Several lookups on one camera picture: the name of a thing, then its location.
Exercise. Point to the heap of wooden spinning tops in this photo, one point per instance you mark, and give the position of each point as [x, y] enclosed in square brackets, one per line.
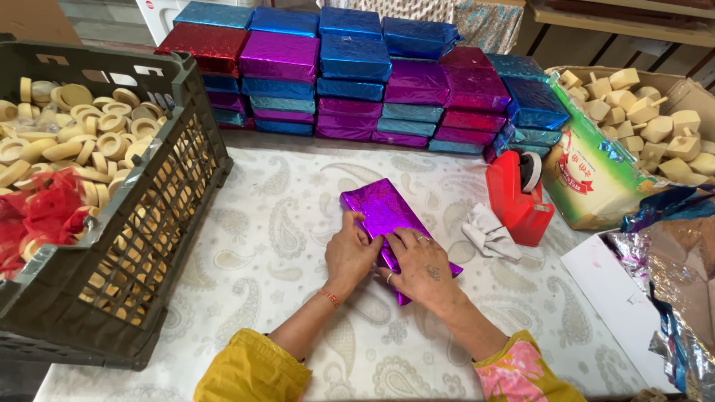
[653, 128]

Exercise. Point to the person's left hand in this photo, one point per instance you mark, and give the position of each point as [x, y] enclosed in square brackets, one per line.
[346, 254]

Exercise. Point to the red tape dispenser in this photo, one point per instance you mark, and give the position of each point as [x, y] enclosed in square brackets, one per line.
[516, 215]

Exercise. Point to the white appliance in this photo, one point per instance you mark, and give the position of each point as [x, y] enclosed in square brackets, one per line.
[156, 17]

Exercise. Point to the yellow sleeve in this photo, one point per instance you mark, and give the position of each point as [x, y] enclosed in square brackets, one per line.
[251, 371]

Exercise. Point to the wooden shelf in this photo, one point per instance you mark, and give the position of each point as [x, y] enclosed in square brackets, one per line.
[625, 28]

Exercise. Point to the clear tape roll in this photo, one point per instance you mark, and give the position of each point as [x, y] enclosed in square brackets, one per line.
[530, 170]

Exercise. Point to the heap of wooden discs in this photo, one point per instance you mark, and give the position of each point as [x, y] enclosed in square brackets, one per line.
[84, 134]

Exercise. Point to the red net fabric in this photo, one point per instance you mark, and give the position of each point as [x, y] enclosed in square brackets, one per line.
[39, 215]

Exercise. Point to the person's right hand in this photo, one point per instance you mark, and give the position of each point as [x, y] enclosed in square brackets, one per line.
[424, 271]

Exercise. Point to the white paisley table cloth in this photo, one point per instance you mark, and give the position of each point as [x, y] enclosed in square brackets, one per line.
[268, 234]

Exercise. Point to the purple foil box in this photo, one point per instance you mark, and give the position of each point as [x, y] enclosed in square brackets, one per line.
[380, 206]

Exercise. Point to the brown cardboard box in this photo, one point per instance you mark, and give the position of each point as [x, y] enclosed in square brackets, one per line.
[33, 19]

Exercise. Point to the heap of shiny foil sheets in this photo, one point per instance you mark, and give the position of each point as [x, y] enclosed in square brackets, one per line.
[681, 262]

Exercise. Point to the white flat cardboard box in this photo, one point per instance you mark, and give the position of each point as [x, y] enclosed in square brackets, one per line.
[609, 290]

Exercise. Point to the stack of foil wrapped packets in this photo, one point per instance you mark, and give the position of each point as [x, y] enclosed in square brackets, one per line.
[352, 67]

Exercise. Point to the dark green plastic crate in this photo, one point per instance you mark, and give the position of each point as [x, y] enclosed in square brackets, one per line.
[162, 201]

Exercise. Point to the pink floral sleeve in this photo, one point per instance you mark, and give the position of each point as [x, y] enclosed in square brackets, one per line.
[519, 374]

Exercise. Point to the printed cardboard carton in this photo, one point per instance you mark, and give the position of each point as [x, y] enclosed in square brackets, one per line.
[586, 178]

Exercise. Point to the crumpled white cloth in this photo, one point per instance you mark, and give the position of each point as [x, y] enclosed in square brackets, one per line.
[489, 232]

